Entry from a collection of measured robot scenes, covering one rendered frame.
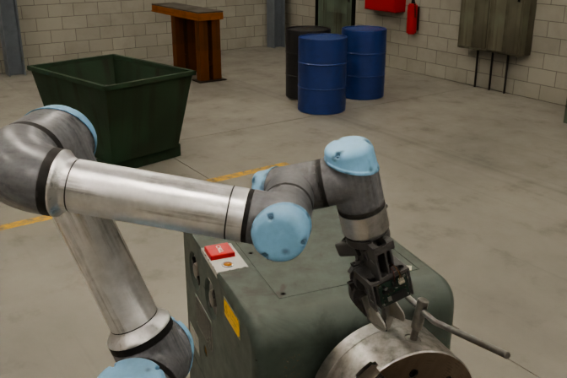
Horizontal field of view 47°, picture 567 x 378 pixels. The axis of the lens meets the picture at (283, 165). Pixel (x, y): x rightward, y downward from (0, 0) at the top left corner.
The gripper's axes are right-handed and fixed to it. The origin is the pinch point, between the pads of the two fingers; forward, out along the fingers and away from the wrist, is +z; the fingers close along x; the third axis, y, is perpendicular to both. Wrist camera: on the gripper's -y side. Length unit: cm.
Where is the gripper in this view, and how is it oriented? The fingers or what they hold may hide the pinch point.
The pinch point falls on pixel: (382, 322)
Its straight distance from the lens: 118.5
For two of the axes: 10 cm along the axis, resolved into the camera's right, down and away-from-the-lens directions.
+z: 2.4, 8.8, 4.1
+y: 3.8, 3.0, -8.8
